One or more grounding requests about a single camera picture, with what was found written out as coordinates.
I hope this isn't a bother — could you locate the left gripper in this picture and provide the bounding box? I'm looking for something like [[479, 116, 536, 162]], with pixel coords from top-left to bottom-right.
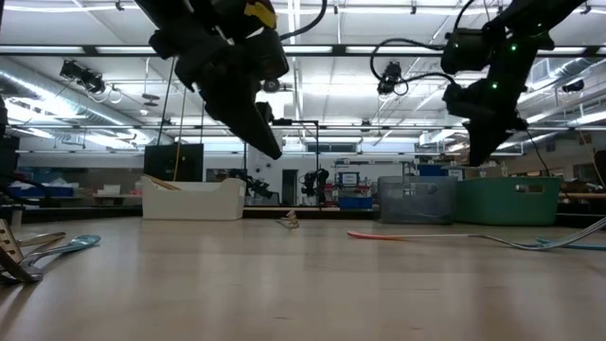
[[149, 21, 284, 161]]

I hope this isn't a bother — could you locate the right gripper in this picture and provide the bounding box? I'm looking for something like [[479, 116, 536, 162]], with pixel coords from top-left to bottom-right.
[[444, 78, 529, 167]]

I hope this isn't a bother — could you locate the gold spoon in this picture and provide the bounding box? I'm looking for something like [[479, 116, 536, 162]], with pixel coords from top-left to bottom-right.
[[142, 173, 182, 192]]

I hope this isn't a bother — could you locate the blue-handled dark fork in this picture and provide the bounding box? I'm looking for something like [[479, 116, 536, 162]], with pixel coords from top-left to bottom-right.
[[18, 233, 102, 285], [534, 236, 606, 252]]

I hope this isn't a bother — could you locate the orange-handled silver fork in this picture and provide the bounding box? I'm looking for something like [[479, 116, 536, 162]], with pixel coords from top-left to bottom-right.
[[346, 216, 606, 252]]

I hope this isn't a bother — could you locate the white pillar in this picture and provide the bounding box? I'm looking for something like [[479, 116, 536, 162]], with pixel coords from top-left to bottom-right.
[[246, 141, 285, 206]]

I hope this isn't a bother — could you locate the teal plastic bin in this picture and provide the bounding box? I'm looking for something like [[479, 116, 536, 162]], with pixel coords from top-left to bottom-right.
[[454, 176, 563, 227]]

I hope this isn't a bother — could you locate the grey translucent plastic bin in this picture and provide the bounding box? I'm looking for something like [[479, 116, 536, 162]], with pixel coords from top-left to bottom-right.
[[377, 175, 458, 225]]

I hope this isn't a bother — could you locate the yellow tape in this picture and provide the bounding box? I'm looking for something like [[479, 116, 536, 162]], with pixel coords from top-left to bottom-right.
[[243, 1, 278, 30]]

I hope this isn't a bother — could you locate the black box on stand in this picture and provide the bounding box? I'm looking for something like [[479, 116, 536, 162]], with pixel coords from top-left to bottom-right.
[[143, 143, 205, 183]]

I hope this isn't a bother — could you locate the white plastic bin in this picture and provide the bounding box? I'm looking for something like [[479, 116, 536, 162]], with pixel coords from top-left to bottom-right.
[[140, 175, 248, 222]]

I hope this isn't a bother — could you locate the blue crate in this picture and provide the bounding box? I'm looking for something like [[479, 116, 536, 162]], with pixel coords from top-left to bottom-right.
[[17, 185, 76, 199], [337, 195, 376, 211]]

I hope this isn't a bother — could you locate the thin black stand frame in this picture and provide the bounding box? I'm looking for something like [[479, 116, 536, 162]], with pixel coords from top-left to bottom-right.
[[242, 117, 321, 210]]

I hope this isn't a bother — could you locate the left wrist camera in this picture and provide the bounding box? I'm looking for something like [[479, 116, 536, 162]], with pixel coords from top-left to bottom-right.
[[258, 28, 291, 81]]

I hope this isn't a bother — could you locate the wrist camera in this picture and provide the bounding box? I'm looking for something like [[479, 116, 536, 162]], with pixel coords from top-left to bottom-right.
[[441, 27, 494, 75], [258, 28, 291, 81]]

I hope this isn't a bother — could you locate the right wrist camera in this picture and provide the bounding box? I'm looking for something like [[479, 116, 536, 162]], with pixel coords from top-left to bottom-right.
[[441, 27, 494, 75]]

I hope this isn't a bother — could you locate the black frame beam with lights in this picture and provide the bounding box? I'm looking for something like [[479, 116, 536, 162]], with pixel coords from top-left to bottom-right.
[[0, 44, 606, 60]]

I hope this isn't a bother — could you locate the black left camera cable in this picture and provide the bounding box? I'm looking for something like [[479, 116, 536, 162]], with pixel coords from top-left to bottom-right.
[[278, 0, 329, 42]]

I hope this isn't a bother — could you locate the black camera cable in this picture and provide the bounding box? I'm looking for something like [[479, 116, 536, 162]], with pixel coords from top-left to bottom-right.
[[278, 0, 329, 42], [369, 37, 458, 96]]

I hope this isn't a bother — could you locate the black right camera cable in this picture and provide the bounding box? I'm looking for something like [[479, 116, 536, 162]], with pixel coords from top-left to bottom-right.
[[369, 37, 458, 96]]

